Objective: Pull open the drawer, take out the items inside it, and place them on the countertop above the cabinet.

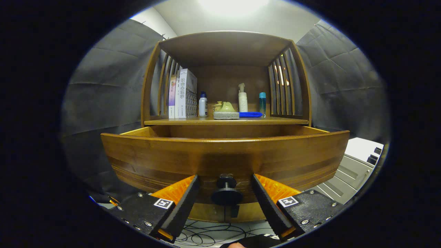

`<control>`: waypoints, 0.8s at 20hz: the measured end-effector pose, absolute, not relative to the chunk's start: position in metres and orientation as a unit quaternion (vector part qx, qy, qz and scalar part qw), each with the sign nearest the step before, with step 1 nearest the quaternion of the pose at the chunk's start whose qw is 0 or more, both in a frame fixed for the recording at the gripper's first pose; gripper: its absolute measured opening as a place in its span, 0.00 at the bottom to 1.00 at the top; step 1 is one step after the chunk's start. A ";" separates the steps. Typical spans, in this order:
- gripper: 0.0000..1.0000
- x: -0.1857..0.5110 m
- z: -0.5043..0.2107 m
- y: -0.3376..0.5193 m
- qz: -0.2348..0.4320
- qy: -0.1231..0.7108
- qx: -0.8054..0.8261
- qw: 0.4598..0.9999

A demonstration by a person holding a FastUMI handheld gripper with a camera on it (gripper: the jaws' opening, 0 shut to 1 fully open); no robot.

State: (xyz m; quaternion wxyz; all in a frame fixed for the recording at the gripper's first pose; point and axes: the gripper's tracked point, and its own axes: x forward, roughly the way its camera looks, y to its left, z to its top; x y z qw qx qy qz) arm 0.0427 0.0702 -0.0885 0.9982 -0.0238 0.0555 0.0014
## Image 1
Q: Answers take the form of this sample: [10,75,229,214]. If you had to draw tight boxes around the wooden cabinet door with handle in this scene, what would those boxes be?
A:
[225,203,267,223]

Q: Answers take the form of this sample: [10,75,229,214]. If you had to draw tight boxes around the wooden cabinet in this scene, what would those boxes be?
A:
[141,30,312,223]

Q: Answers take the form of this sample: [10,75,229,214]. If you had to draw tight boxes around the white book with patterned cover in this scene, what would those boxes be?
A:
[174,68,198,119]

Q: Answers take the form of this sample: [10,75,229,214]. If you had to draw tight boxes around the white pump bottle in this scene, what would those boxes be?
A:
[238,83,248,112]

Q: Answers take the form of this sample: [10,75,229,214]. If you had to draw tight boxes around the wooden countertop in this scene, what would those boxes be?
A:
[144,115,309,126]

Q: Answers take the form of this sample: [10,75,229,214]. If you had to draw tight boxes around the white metal filing cabinet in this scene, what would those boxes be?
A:
[310,137,383,205]

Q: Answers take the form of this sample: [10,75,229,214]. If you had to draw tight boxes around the wooden drawer with black knob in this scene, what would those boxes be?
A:
[100,125,350,207]

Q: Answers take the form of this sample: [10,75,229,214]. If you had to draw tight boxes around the white bottle with blue cap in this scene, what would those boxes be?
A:
[199,91,208,117]

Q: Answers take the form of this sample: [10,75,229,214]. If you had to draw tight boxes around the purple book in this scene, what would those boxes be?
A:
[168,75,177,119]

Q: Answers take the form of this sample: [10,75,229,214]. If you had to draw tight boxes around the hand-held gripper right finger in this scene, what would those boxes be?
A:
[252,173,345,241]

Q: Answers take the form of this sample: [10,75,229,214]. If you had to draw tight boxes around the black floor cables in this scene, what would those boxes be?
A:
[176,220,276,247]

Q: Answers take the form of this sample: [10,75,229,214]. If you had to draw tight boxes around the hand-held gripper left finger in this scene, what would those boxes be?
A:
[107,174,201,244]

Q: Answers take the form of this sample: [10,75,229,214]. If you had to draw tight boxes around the green handled scrubbing brush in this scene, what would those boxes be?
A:
[213,101,240,120]

